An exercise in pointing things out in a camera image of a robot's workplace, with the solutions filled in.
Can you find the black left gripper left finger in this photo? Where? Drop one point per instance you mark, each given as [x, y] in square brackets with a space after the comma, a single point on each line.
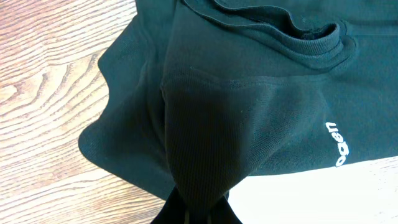
[174, 211]

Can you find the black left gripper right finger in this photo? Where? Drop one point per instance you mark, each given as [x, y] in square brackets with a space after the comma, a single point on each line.
[222, 213]

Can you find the black t-shirt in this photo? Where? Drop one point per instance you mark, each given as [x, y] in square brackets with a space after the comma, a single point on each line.
[205, 93]

